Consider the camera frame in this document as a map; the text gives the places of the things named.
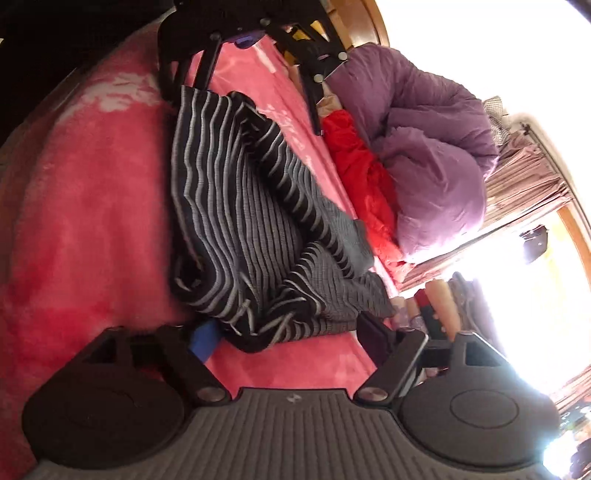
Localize pink striped curtain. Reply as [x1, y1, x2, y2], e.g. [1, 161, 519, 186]
[399, 121, 574, 291]

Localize checkered cloth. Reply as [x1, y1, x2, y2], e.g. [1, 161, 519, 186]
[483, 96, 511, 149]

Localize purple duvet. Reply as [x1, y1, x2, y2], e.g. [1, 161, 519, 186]
[328, 43, 499, 262]

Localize left stack folded clothes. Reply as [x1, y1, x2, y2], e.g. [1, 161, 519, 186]
[389, 279, 462, 341]

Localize black white striped garment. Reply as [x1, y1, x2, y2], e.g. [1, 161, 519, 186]
[170, 87, 393, 353]

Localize stack folded clothes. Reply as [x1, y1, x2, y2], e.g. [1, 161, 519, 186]
[389, 279, 462, 341]
[448, 272, 501, 349]

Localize middle stack folded clothes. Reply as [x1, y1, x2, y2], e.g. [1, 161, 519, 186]
[448, 272, 501, 349]

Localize red quilt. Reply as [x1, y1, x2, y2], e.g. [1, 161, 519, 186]
[322, 110, 411, 286]

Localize wooden headboard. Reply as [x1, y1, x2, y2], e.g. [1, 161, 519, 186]
[322, 0, 390, 50]

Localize pink floral bed blanket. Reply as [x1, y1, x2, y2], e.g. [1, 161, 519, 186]
[1, 23, 374, 479]

